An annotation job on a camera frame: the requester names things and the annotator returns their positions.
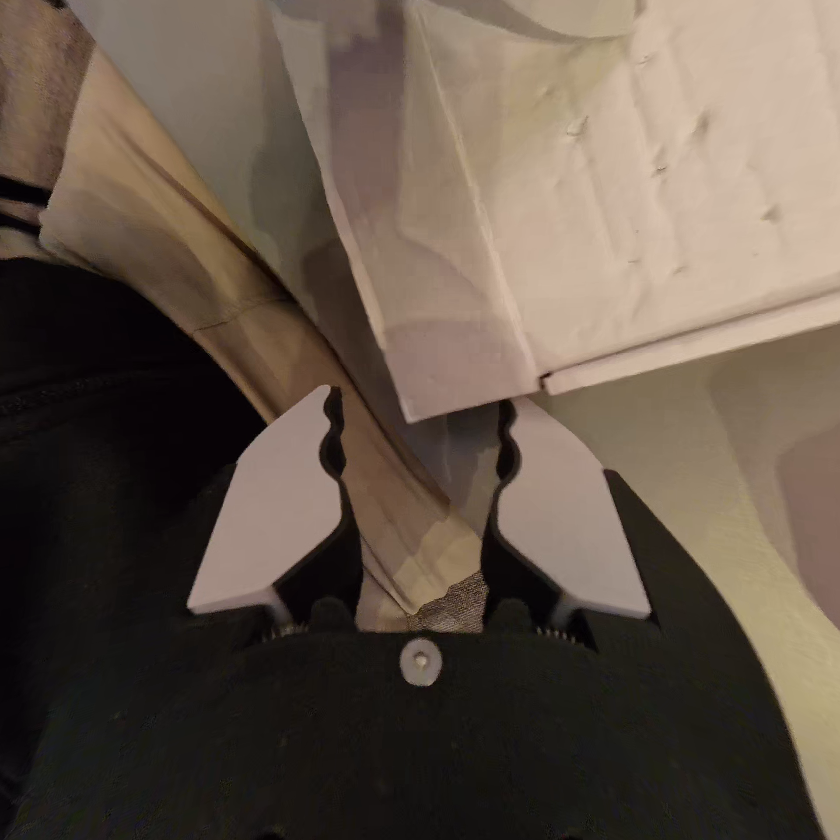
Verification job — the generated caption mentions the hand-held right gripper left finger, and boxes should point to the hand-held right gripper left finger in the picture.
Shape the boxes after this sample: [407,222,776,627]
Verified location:
[186,385,363,622]

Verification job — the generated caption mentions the white cardboard box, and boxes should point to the white cardboard box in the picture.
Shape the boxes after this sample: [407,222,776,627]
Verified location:
[266,0,840,424]

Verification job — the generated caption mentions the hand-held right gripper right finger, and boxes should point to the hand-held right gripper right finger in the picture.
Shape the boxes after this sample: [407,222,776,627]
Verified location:
[481,399,652,626]

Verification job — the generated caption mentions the beige cloth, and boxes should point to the beige cloth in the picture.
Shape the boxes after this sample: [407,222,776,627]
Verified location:
[38,45,488,621]

